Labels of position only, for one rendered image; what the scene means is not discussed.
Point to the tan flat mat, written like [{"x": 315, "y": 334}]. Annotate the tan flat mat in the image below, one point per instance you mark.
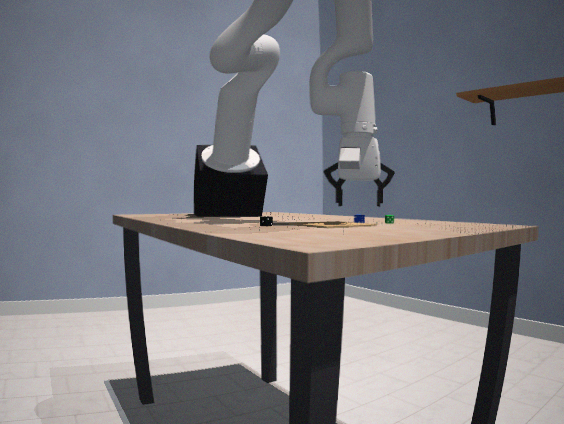
[{"x": 332, "y": 224}]

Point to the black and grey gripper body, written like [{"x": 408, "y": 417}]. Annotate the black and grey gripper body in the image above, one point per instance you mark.
[{"x": 369, "y": 166}]

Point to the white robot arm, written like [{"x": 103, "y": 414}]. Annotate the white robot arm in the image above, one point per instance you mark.
[{"x": 239, "y": 49}]

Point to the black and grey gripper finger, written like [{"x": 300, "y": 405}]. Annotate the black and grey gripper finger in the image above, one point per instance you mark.
[
  {"x": 337, "y": 184},
  {"x": 382, "y": 185}
]

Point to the black die with white pips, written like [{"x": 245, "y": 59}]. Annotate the black die with white pips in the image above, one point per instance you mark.
[{"x": 266, "y": 221}]

